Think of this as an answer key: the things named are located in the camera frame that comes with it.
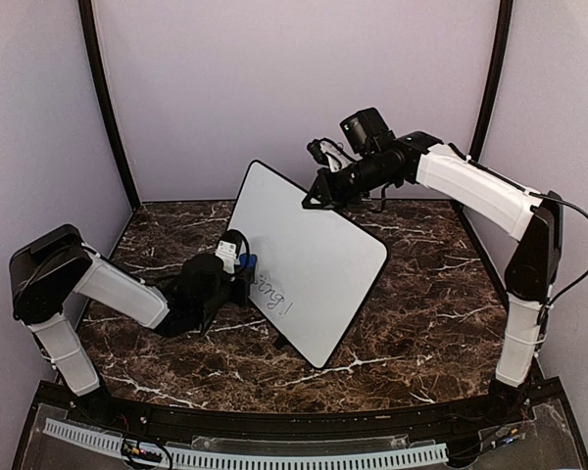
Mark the white slotted cable duct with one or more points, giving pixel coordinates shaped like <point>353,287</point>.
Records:
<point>179,457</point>

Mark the white whiteboard black frame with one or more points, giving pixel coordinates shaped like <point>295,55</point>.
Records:
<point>315,269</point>

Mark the black curved front rail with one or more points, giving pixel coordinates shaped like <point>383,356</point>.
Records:
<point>456,420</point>

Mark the blue whiteboard eraser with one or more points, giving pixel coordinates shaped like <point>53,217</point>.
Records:
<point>247,262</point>

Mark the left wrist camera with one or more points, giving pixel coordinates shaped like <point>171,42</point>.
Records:
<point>232,243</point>

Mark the left black frame post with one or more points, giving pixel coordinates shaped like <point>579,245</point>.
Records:
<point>94,57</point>

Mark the right black frame post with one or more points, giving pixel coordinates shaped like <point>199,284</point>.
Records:
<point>499,48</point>

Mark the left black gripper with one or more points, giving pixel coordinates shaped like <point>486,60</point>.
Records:
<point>241,298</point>

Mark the black frame post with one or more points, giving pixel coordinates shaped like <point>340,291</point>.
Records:
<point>94,57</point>
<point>499,48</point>

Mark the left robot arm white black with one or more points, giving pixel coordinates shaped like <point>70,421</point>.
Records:
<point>45,272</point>

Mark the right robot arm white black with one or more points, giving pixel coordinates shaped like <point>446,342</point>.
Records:
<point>380,159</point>

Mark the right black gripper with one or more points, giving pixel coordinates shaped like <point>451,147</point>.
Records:
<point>328,197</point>

